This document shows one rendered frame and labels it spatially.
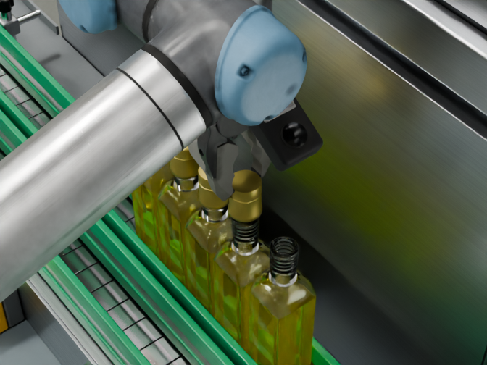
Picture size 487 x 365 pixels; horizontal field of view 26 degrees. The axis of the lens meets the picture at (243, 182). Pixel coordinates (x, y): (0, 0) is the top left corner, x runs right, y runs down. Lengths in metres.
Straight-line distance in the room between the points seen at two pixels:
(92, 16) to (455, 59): 0.33
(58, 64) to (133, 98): 1.01
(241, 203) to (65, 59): 0.72
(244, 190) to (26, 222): 0.40
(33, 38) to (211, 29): 1.07
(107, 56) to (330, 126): 0.59
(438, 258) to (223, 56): 0.45
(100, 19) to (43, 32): 0.99
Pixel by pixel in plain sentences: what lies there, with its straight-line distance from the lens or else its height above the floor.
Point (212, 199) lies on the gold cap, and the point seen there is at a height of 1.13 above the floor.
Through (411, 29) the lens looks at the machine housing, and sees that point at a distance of 0.98.
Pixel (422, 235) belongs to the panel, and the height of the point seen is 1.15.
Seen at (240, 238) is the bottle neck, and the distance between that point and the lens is 1.12.
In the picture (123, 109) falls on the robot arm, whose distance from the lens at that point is 0.72.
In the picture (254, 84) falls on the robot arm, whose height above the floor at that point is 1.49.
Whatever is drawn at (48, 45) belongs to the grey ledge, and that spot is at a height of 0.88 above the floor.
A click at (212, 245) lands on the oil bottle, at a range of 1.17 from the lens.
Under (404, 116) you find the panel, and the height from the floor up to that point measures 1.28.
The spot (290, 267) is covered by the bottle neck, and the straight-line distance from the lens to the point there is 1.09.
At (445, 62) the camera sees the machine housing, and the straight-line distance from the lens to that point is 0.96.
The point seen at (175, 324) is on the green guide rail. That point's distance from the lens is 1.28.
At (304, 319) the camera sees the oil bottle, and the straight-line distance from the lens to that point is 1.15.
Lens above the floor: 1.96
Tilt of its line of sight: 46 degrees down
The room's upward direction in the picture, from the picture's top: straight up
